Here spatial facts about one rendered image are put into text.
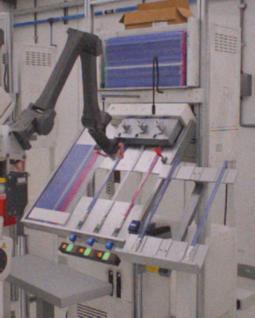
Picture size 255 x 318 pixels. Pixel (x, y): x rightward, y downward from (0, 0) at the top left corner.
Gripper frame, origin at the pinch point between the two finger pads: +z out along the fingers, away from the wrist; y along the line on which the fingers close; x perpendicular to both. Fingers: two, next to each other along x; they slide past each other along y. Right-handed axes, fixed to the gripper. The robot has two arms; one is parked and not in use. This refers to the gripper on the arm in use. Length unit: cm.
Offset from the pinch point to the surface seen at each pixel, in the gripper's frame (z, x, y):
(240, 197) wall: 165, -88, 30
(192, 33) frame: -16, -63, -22
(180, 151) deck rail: 15.6, -17.2, -20.8
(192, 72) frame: -4, -50, -22
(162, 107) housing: 7.1, -37.0, -5.3
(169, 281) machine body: 52, 32, -20
